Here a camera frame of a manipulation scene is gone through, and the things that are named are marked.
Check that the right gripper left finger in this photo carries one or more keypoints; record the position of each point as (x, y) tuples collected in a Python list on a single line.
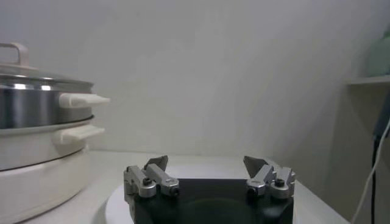
[(138, 181)]

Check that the stainless steel steamer basket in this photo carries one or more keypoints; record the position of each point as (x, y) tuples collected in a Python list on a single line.
[(27, 106)]

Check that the cream electric cooking pot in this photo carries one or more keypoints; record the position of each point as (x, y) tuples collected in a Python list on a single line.
[(39, 188)]

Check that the pale green object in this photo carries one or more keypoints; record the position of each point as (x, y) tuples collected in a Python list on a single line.
[(381, 58)]

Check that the white round plate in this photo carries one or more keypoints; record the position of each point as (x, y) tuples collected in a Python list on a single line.
[(207, 172)]

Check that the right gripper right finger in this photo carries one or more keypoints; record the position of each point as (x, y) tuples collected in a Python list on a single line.
[(262, 178)]

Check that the round glass lid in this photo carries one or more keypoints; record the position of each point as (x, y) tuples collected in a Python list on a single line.
[(18, 71)]

